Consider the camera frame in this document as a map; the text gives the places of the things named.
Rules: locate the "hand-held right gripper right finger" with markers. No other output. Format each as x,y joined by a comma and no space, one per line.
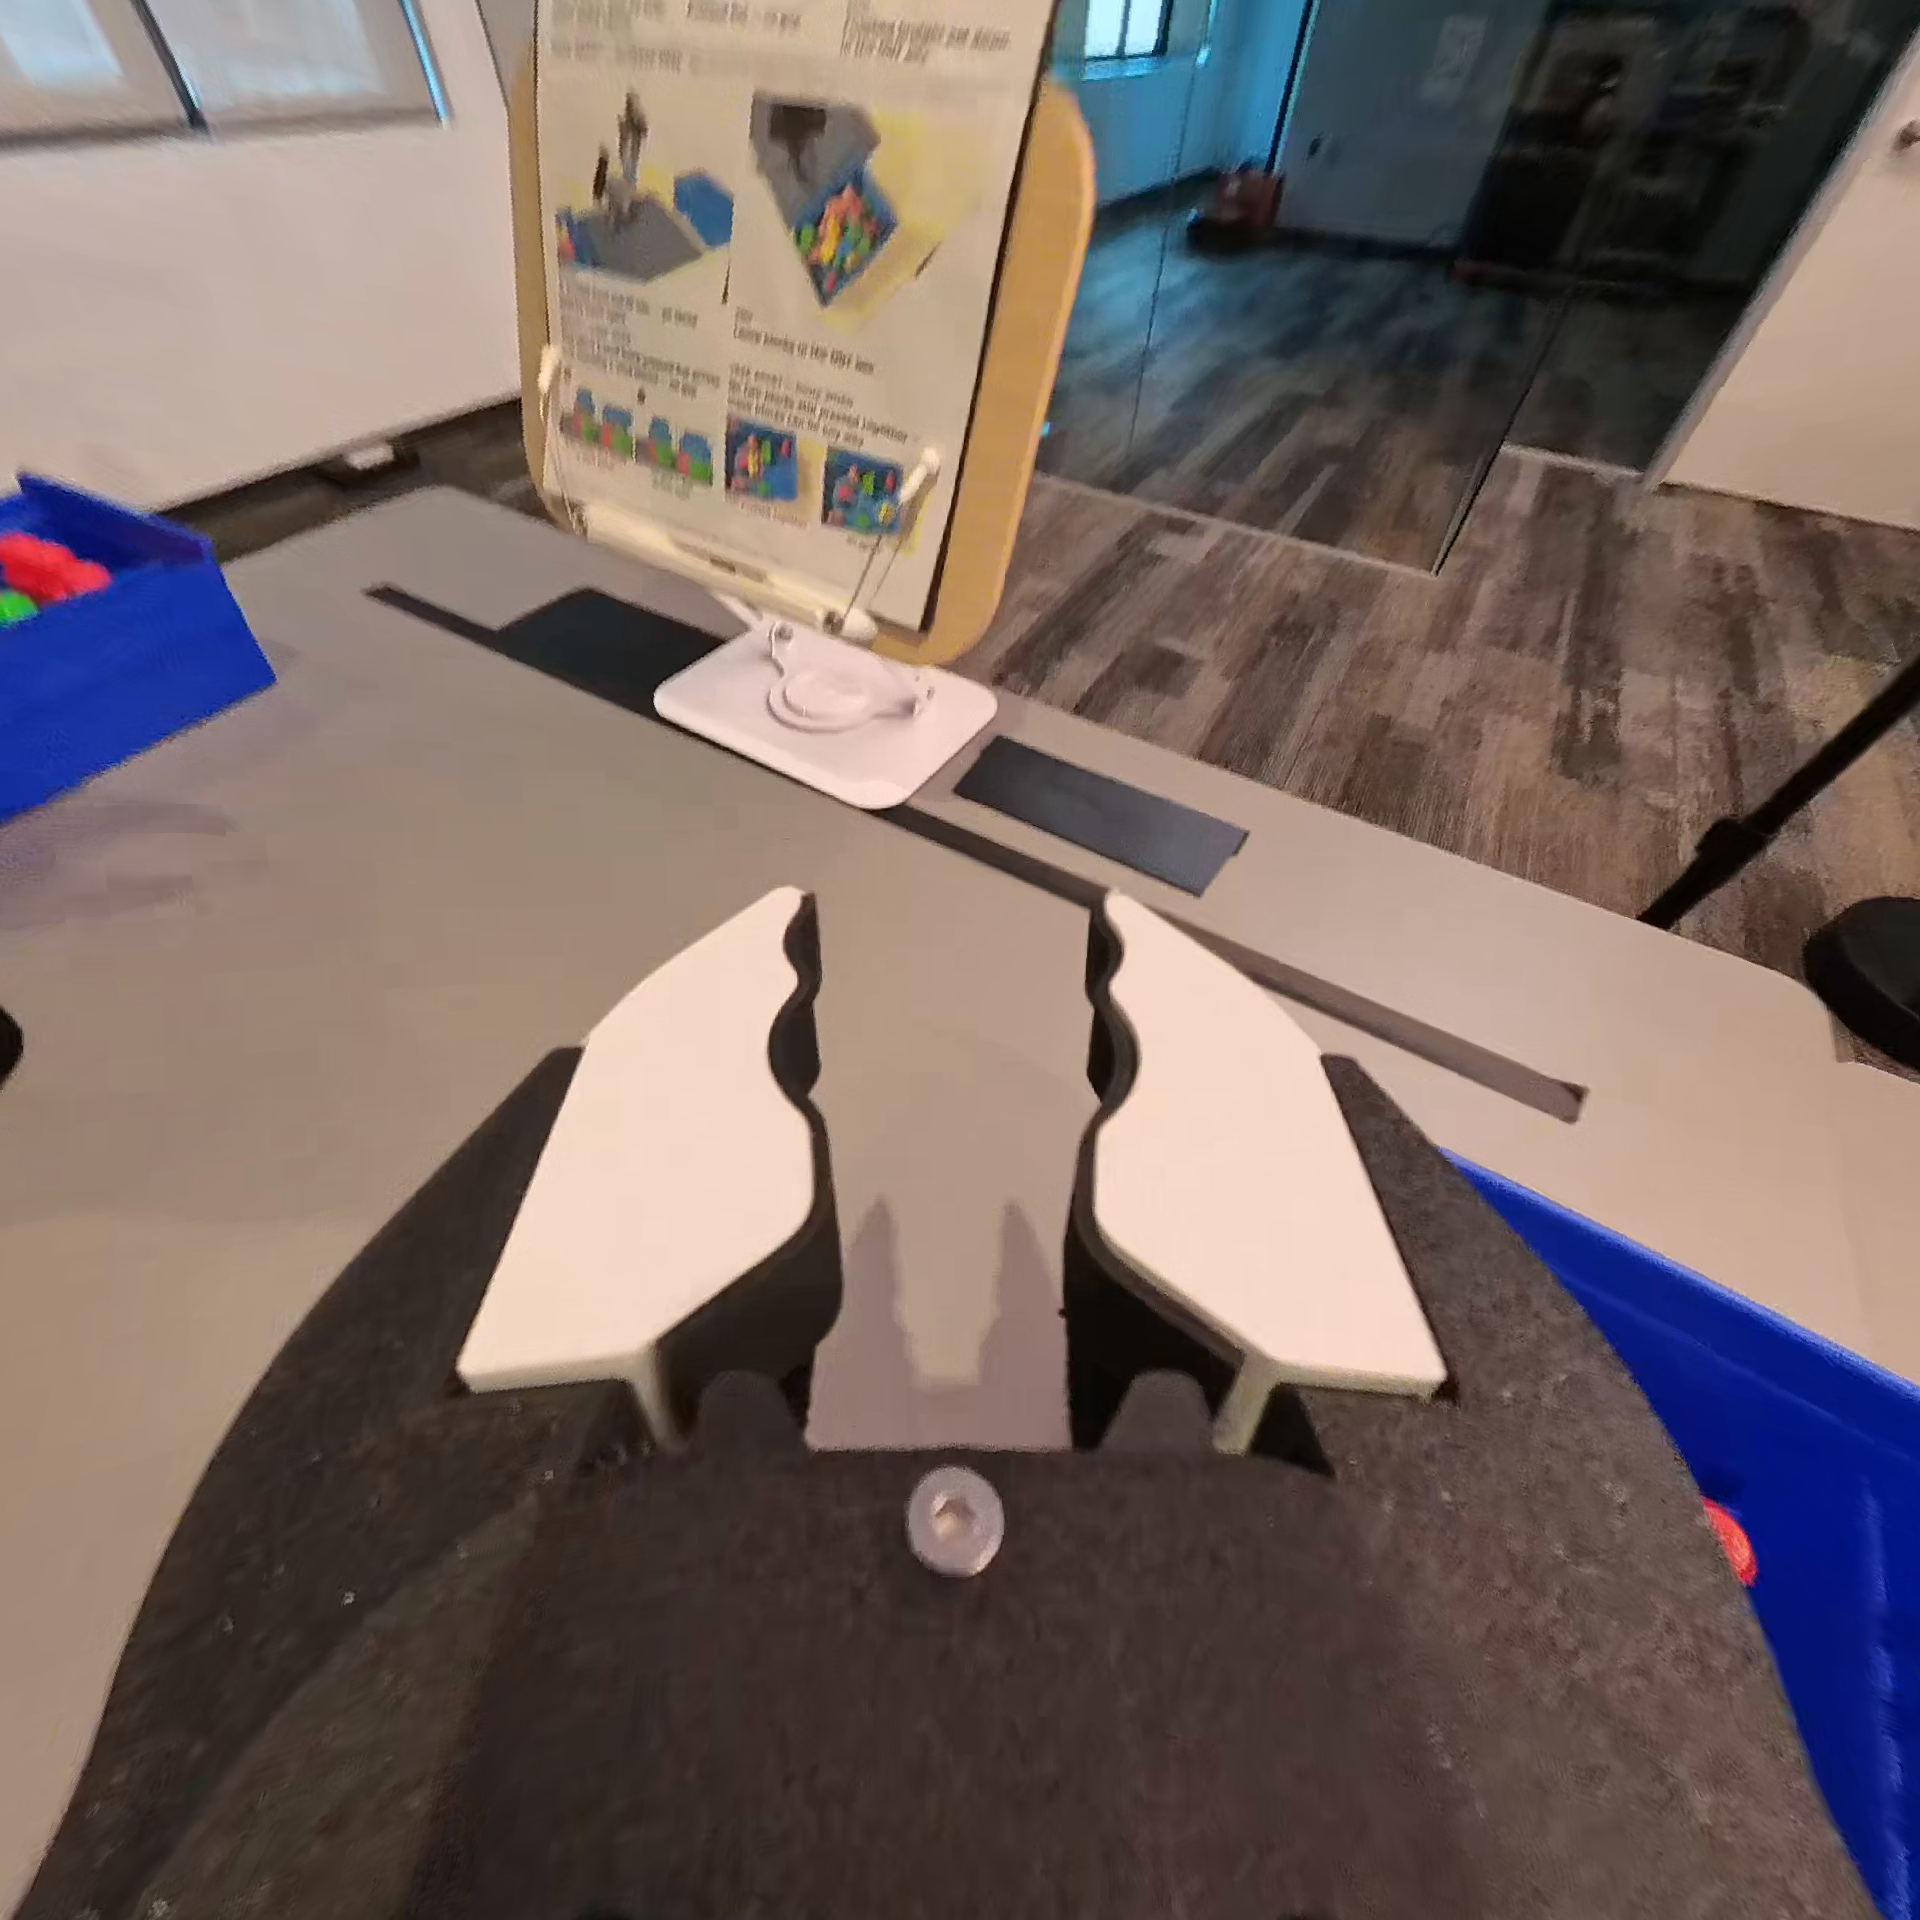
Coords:
1260,1200

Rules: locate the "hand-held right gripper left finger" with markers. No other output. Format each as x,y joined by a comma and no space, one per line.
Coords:
645,1200

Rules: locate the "blue plastic bin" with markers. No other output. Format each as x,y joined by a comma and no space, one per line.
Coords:
1725,1348
120,675

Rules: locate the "black rectangular desk patch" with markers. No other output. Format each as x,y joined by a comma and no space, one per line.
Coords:
1096,818
600,651

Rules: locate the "wooden document stand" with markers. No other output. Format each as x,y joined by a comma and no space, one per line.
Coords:
827,734

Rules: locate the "black tripod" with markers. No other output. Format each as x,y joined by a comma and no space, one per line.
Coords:
1725,856

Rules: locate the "red toy block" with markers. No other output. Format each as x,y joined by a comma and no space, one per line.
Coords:
1732,1545

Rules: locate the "black round-base stand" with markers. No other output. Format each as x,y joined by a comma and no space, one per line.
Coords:
1869,974

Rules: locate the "black textured pad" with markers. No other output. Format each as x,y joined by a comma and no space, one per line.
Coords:
7,1044

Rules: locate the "black floor box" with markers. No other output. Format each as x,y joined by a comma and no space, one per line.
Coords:
352,461

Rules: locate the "printed instruction sheet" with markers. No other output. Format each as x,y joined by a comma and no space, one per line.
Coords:
781,376

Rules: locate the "red two-stud block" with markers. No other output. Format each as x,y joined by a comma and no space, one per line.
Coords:
54,566

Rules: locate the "white door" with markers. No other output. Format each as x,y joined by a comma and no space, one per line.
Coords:
1799,376

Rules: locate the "small red object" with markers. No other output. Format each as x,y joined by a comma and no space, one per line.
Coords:
1242,210

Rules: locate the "large window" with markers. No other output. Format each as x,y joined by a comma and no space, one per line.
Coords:
226,60

